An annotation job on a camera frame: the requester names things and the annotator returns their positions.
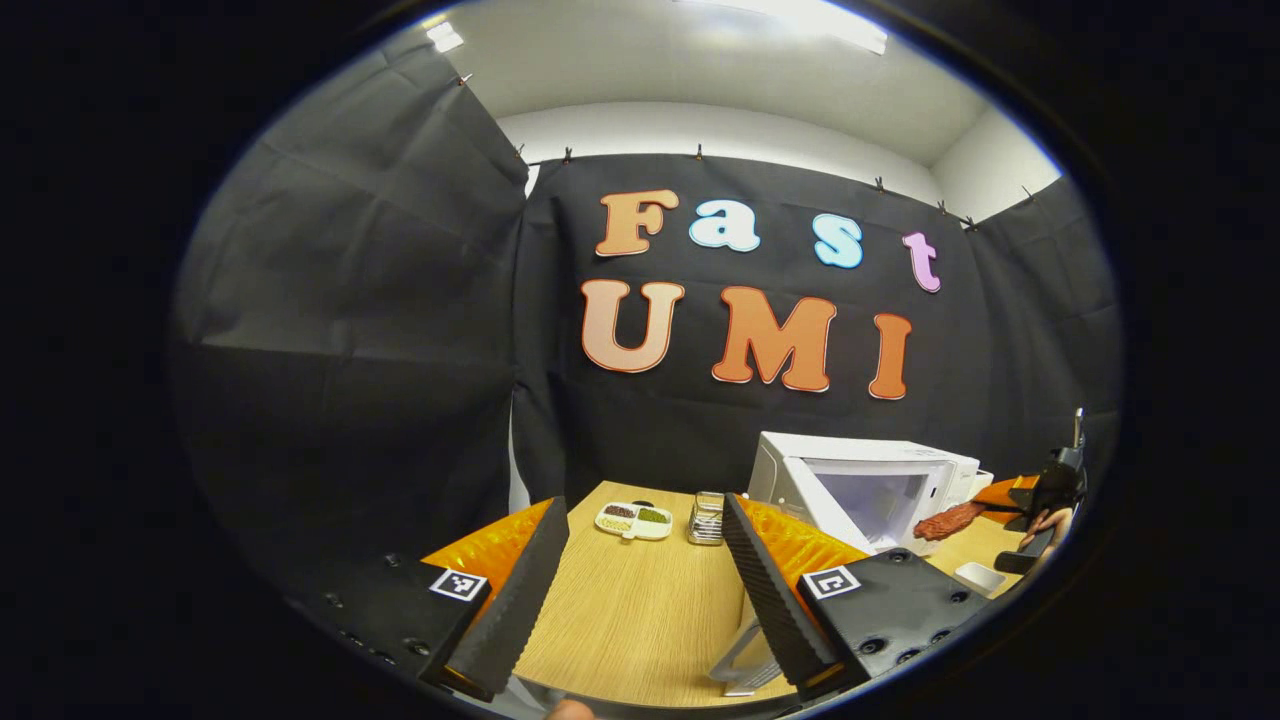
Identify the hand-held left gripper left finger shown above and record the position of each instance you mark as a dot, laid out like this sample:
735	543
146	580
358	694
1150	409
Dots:
520	600

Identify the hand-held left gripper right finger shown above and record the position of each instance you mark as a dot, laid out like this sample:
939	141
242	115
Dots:
775	610

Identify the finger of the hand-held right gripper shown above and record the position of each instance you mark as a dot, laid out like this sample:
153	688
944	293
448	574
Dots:
1005	498

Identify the red meat slice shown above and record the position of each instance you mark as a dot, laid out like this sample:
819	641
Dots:
945	522

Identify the white microwave oven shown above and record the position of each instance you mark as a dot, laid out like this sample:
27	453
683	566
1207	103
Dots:
860	450

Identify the white rectangular dish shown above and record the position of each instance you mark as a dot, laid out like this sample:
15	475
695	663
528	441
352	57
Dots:
980	578

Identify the divided white snack plate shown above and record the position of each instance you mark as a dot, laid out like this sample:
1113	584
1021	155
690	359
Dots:
635	520

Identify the black backdrop cloth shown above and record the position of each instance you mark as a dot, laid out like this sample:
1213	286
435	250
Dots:
350	350

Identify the ceiling light strip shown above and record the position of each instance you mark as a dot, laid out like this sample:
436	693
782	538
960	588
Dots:
445	37

